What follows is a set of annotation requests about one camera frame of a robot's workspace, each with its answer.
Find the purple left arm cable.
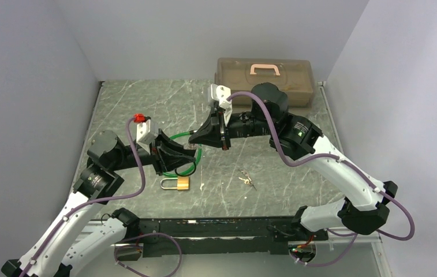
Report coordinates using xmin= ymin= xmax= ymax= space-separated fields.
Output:
xmin=18 ymin=117 xmax=183 ymax=277

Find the brass padlock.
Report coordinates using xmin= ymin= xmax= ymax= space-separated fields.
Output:
xmin=159 ymin=177 xmax=190 ymax=191

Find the brown plastic toolbox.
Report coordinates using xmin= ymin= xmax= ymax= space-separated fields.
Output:
xmin=214 ymin=58 xmax=316 ymax=116

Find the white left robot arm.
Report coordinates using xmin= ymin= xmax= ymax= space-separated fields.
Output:
xmin=1 ymin=124 xmax=196 ymax=276

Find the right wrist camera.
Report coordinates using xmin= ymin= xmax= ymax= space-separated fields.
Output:
xmin=207 ymin=84 xmax=233 ymax=126

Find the black cable padlock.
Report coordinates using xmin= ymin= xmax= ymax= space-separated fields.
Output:
xmin=165 ymin=151 xmax=198 ymax=177

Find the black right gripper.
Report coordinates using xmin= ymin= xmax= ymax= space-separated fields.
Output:
xmin=188 ymin=108 xmax=271 ymax=152

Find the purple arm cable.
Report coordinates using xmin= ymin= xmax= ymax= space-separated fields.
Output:
xmin=18 ymin=117 xmax=183 ymax=277
xmin=226 ymin=91 xmax=416 ymax=268

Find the silver key bunch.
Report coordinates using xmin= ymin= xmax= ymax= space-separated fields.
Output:
xmin=239 ymin=170 xmax=257 ymax=190

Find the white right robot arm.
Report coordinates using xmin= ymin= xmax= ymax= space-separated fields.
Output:
xmin=189 ymin=83 xmax=398 ymax=239

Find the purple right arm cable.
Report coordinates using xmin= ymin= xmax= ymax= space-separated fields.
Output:
xmin=226 ymin=91 xmax=416 ymax=268

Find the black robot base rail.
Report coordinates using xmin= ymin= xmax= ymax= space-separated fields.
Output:
xmin=101 ymin=216 xmax=330 ymax=257

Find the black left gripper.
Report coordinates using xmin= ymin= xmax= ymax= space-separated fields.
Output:
xmin=109 ymin=128 xmax=196 ymax=175

